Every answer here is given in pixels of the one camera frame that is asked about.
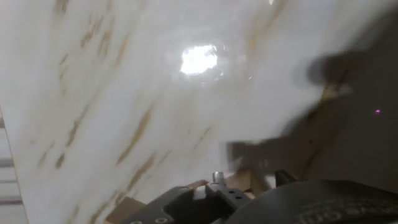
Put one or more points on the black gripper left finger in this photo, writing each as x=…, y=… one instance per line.
x=199, y=205

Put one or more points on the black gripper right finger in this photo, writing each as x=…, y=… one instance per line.
x=284, y=178

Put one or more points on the white marble pattern board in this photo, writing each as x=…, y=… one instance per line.
x=155, y=109

